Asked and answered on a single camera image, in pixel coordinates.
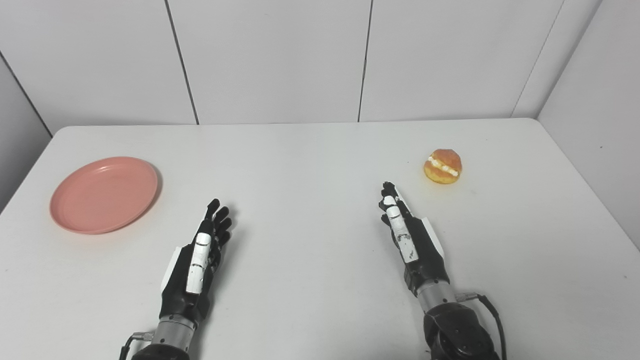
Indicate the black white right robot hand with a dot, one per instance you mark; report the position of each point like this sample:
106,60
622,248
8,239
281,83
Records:
417,250

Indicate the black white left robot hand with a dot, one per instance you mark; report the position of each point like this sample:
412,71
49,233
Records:
196,265

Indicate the cream puff pastry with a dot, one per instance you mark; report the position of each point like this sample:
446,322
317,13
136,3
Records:
443,167

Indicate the pink round plate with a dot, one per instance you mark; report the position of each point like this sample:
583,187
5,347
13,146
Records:
104,195

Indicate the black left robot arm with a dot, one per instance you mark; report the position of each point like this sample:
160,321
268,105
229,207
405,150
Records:
172,335

